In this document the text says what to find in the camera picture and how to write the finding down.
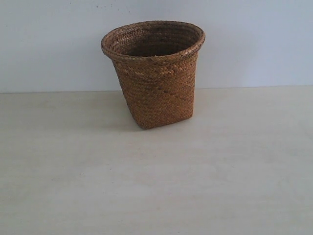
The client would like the brown woven wicker basket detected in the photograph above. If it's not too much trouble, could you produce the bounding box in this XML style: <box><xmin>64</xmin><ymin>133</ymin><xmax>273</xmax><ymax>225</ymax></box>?
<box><xmin>100</xmin><ymin>21</ymin><xmax>205</xmax><ymax>129</ymax></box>

